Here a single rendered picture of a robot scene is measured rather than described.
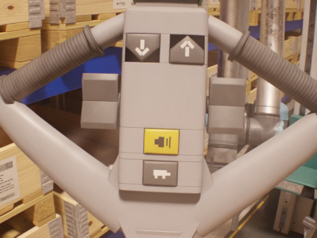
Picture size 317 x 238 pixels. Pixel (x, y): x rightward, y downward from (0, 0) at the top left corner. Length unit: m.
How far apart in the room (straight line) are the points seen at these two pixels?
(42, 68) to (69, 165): 0.11
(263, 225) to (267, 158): 1.52
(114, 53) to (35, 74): 1.16
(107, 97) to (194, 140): 0.10
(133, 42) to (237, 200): 0.21
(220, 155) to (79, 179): 0.70
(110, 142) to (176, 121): 1.94
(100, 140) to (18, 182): 1.22
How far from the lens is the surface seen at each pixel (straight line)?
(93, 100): 0.41
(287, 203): 1.82
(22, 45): 1.17
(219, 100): 0.41
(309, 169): 1.65
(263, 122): 1.21
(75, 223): 1.54
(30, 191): 1.28
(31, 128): 0.44
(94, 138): 2.41
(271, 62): 0.42
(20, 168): 1.23
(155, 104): 0.40
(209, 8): 2.19
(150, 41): 0.40
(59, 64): 0.43
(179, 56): 0.39
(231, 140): 1.09
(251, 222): 1.95
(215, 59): 2.94
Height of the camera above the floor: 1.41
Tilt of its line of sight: 19 degrees down
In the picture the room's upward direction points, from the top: 1 degrees clockwise
